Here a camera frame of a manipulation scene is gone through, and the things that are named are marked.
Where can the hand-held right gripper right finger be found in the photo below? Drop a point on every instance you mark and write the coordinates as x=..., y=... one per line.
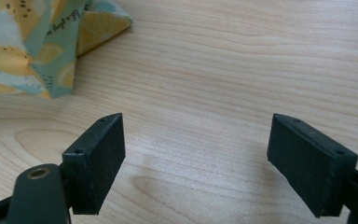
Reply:
x=307, y=168

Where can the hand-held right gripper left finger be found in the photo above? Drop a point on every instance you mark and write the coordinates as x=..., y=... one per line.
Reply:
x=96, y=168

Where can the lemon print fabric bag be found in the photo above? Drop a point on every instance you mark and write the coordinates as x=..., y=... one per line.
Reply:
x=34, y=43

